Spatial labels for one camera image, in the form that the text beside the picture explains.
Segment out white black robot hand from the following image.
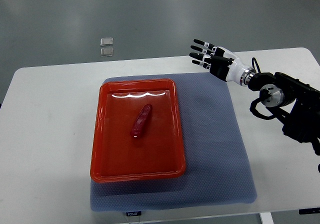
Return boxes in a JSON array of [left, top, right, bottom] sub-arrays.
[[189, 39, 250, 82]]

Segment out red pepper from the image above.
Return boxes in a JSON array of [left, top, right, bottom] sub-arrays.
[[130, 104, 153, 138]]

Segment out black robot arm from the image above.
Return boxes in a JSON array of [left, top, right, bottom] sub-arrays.
[[189, 39, 320, 155]]

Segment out red plastic tray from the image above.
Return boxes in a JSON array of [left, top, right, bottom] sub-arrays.
[[90, 78, 186, 184]]

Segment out upper floor metal plate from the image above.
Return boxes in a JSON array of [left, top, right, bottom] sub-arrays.
[[100, 37, 114, 47]]

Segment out grey blue mat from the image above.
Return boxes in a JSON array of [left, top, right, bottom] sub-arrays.
[[90, 72, 257, 212]]

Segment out white table leg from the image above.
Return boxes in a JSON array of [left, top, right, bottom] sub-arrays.
[[259, 212, 274, 224]]

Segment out black table label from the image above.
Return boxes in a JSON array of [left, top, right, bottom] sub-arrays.
[[125, 211, 142, 217]]

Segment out black table control panel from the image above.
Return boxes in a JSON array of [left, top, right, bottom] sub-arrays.
[[298, 207, 320, 215]]

